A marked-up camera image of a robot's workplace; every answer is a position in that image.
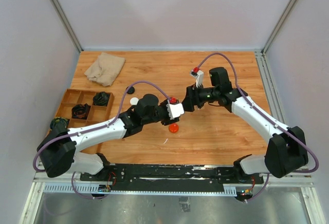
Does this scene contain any purple cable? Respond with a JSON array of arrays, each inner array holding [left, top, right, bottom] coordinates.
[[33, 80, 178, 200], [193, 52, 320, 201]]

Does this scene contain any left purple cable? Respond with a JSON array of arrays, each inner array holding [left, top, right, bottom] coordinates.
[[33, 80, 178, 200]]

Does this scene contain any black coiled strap upper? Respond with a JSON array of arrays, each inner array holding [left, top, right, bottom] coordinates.
[[93, 91, 112, 106]]

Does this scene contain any black yellow coiled strap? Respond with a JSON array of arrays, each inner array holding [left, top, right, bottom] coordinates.
[[50, 117, 69, 132]]

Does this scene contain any wooden compartment tray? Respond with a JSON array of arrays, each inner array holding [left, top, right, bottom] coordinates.
[[41, 88, 115, 153]]

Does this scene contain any beige folded cloth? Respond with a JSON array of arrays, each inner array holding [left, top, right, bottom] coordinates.
[[84, 52, 125, 87]]

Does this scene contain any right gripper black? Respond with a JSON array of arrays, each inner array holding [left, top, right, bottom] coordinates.
[[181, 82, 219, 112]]

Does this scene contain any black coiled strap middle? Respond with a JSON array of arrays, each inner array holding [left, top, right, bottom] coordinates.
[[71, 103, 90, 120]]

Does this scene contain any white round charging case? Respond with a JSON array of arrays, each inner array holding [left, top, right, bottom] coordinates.
[[130, 97, 139, 105]]

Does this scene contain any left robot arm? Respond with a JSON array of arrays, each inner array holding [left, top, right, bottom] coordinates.
[[37, 94, 185, 181]]

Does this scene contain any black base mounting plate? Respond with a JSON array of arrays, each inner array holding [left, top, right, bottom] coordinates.
[[80, 163, 264, 193]]

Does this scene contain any black round charging case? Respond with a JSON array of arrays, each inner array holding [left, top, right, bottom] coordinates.
[[126, 86, 135, 95]]

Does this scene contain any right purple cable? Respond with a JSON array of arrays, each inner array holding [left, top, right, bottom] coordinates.
[[193, 52, 320, 201]]

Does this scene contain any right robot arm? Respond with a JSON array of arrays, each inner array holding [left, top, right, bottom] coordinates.
[[182, 67, 308, 183]]

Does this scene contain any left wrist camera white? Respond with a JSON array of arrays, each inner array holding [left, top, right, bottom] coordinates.
[[166, 97, 185, 120]]

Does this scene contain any orange round charging case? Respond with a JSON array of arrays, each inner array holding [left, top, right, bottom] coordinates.
[[168, 123, 179, 133]]

